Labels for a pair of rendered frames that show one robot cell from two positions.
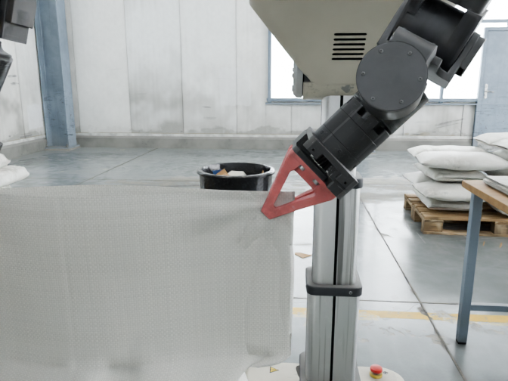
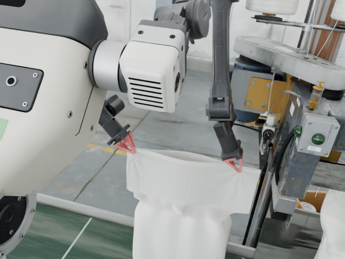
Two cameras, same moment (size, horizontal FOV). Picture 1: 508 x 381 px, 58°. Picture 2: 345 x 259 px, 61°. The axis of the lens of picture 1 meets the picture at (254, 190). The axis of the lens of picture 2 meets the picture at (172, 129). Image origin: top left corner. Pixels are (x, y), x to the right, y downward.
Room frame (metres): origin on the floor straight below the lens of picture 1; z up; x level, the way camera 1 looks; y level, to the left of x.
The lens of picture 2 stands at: (1.39, 0.22, 1.59)
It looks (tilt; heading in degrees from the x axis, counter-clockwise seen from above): 27 degrees down; 187
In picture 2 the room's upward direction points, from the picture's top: 6 degrees clockwise
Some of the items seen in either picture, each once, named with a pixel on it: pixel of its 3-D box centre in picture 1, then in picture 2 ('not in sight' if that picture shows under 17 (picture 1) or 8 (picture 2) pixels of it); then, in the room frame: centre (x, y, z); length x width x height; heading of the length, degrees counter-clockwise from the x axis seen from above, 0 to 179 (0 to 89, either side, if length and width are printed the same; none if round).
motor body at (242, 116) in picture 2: not in sight; (247, 90); (0.18, 0.38, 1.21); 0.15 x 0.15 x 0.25
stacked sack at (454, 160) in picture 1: (461, 159); not in sight; (3.64, -1.66, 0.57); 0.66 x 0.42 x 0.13; 78
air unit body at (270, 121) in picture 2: not in sight; (268, 136); (0.45, 0.45, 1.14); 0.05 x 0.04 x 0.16; 175
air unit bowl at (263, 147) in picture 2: not in sight; (264, 144); (0.45, 0.45, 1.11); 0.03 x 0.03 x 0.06
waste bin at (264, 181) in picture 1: (236, 219); not in sight; (2.78, 0.11, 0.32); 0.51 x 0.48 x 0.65; 175
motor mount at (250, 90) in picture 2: not in sight; (266, 93); (0.26, 0.45, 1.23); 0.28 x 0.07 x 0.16; 85
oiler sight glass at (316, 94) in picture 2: not in sight; (316, 94); (0.64, 0.50, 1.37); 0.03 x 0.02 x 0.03; 85
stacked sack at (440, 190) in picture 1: (460, 190); not in sight; (3.60, -1.66, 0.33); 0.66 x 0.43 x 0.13; 85
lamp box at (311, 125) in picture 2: not in sight; (315, 134); (0.70, 0.50, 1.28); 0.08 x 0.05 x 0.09; 85
